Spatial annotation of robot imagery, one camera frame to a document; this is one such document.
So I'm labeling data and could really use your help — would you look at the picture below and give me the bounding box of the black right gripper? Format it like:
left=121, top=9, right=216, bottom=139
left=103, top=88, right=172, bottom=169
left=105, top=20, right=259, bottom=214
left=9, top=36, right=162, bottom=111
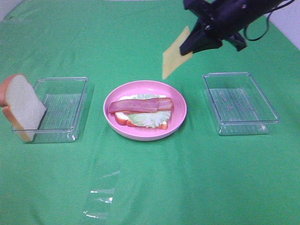
left=180, top=0, right=282, bottom=56

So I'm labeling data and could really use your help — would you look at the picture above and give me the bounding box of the yellow cheese slice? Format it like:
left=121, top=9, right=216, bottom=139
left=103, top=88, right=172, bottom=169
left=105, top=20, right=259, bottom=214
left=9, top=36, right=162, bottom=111
left=162, top=26, right=193, bottom=80

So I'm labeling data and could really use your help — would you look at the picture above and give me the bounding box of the bacon strip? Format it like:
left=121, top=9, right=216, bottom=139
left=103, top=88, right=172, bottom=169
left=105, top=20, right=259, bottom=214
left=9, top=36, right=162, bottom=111
left=108, top=98, right=159, bottom=113
left=117, top=97, right=173, bottom=111

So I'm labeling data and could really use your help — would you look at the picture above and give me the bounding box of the green lettuce leaf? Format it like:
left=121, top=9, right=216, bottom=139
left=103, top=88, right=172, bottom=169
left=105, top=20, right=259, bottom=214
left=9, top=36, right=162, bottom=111
left=123, top=93, right=172, bottom=128

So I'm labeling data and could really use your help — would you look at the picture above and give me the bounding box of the bread slice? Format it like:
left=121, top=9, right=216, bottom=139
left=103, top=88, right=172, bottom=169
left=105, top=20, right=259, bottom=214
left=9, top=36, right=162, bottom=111
left=114, top=95, right=169, bottom=130
left=0, top=74, right=46, bottom=142

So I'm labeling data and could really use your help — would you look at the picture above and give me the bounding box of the pink round plate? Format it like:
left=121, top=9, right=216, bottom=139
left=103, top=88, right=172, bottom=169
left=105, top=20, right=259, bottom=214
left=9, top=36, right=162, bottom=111
left=103, top=80, right=187, bottom=141

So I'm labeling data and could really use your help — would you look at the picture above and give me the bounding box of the clear right plastic container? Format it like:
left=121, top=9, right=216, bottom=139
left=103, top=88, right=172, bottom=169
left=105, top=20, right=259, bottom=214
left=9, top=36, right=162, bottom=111
left=203, top=72, right=279, bottom=135

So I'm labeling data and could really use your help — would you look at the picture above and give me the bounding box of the clear plastic container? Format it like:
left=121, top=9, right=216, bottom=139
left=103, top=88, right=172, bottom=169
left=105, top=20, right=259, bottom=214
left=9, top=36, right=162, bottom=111
left=11, top=77, right=90, bottom=143
left=203, top=72, right=279, bottom=135

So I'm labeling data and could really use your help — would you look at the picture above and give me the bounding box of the green tablecloth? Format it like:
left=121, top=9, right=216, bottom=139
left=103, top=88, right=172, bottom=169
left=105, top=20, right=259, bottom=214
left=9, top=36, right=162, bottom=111
left=0, top=0, right=300, bottom=225

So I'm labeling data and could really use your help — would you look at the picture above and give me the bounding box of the clear left plastic container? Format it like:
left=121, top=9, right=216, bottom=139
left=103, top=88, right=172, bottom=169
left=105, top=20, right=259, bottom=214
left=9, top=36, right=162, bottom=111
left=11, top=77, right=90, bottom=143

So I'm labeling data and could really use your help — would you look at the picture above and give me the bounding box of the clear plastic film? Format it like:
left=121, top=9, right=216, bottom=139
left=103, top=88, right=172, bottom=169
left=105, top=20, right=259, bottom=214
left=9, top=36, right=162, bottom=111
left=81, top=160, right=121, bottom=225

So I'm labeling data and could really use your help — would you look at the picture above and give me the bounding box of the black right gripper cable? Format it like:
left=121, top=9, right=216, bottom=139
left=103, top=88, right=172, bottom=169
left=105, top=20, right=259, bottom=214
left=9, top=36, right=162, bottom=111
left=243, top=0, right=296, bottom=41

